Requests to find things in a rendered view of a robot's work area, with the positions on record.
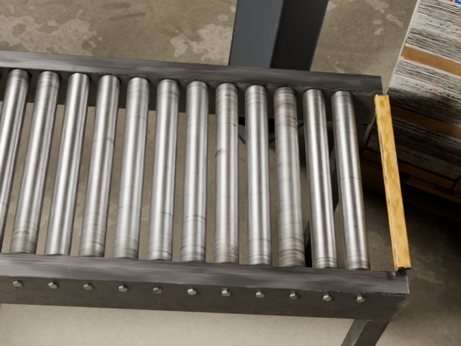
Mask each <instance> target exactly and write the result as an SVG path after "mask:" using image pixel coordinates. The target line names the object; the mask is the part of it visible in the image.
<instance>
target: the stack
mask: <svg viewBox="0 0 461 346"><path fill-rule="evenodd" d="M404 46H407V47H411V48H413V49H417V50H419V51H423V52H425V53H428V54H431V55H434V56H437V57H440V58H444V59H446V60H450V61H452V62H456V63H458V64H461V0H418V1H417V3H416V6H415V9H414V12H413V15H412V19H411V21H410V25H409V27H408V30H407V34H406V35H405V40H404V42H403V45H402V47H401V48H402V49H401V51H400V53H399V57H398V60H397V63H396V66H395V68H394V71H393V72H392V75H390V78H389V80H388V83H387V85H386V89H385V91H384V93H383V94H386V95H389V101H390V104H391V105H393V106H397V107H399V108H403V109H405V110H408V111H412V112H414V113H418V114H420V115H424V116H426V117H430V118H432V119H436V120H438V121H441V122H444V123H447V124H451V125H453V126H456V127H458V128H461V77H460V76H456V75H453V74H451V73H448V72H446V71H442V70H439V69H436V68H433V67H430V66H427V65H424V64H422V63H419V62H416V61H413V60H410V59H407V58H404V57H402V56H401V52H402V51H403V48H404ZM391 116H392V126H393V132H394V142H395V147H396V153H397V161H400V162H403V163H406V164H408V165H411V166H414V167H416V168H419V169H421V170H424V171H426V172H429V173H432V174H435V175H437V176H440V177H443V178H445V179H448V180H450V181H455V178H456V179H458V180H457V183H459V184H461V139H459V138H457V137H454V136H451V135H448V134H445V133H443V132H439V131H437V130H433V129H431V128H428V127H425V126H422V125H419V124H415V123H413V122H409V121H407V120H404V119H401V118H399V117H395V116H393V115H391ZM364 149H367V150H369V151H372V152H376V153H378V154H381V151H380V144H379V133H378V127H377V116H375V119H374V121H373V125H372V126H371V128H370V131H369V134H368V137H367V139H366V143H365V145H364V148H363V150H362V154H363V152H364ZM359 162H360V169H361V176H362V187H364V188H366V189H369V190H372V191H374V192H377V193H380V194H383V195H386V191H385V184H384V178H383V167H382V164H381V163H378V162H376V161H372V160H370V159H367V158H364V157H361V158H360V160H359ZM399 178H400V184H401V183H405V184H407V185H411V186H413V187H416V188H419V189H421V190H424V191H426V192H429V193H432V194H435V195H437V196H441V197H443V198H446V199H449V200H452V201H454V202H457V203H460V204H461V193H459V192H455V191H453V189H448V188H446V187H443V186H440V185H437V184H435V183H432V182H429V181H426V180H424V179H421V178H419V177H416V176H413V175H411V174H408V173H405V172H402V171H400V170H399ZM401 193H402V199H403V202H404V203H407V204H409V205H413V206H415V207H418V208H420V209H424V210H426V211H429V212H432V213H434V214H437V215H439V216H442V217H445V218H448V219H450V220H453V221H456V222H459V223H461V212H460V211H457V210H455V209H452V208H449V207H446V206H444V205H440V204H438V203H435V202H432V201H430V200H427V199H425V198H421V197H419V196H416V195H413V194H411V193H408V192H404V191H403V190H401Z"/></svg>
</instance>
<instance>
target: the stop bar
mask: <svg viewBox="0 0 461 346"><path fill-rule="evenodd" d="M374 99H375V110H376V116H377V127H378V133H379V144H380V151H381V161H382V167H383V178H384V184H385V191H386V201H387V207H388V218H389V224H390V235H391V241H392V252H393V258H394V269H395V272H397V273H408V272H410V271H411V269H412V266H411V260H410V250H409V245H408V242H409V238H408V237H407V229H406V224H405V214H404V208H403V199H402V193H401V184H400V178H399V168H398V163H397V153H396V147H395V142H394V132H393V126H392V116H391V111H390V101H389V95H385V94H376V95H375V98H374Z"/></svg>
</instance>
